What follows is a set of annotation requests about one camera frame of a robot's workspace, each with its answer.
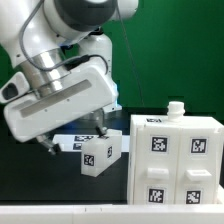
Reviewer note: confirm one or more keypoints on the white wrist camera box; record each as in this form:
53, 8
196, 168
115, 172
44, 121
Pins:
14, 88

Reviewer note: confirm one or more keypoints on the white cabinet top block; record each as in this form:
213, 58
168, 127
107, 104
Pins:
99, 153

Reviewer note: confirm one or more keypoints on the white cabinet body box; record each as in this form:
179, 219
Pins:
175, 120

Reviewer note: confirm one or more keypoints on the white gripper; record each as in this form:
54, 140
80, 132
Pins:
86, 89

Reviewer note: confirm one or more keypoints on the white marker sheet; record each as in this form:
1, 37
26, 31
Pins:
70, 143

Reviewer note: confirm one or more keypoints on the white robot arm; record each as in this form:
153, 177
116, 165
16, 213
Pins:
61, 60

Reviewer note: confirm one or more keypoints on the white cabinet door panel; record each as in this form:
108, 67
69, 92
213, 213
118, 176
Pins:
155, 168

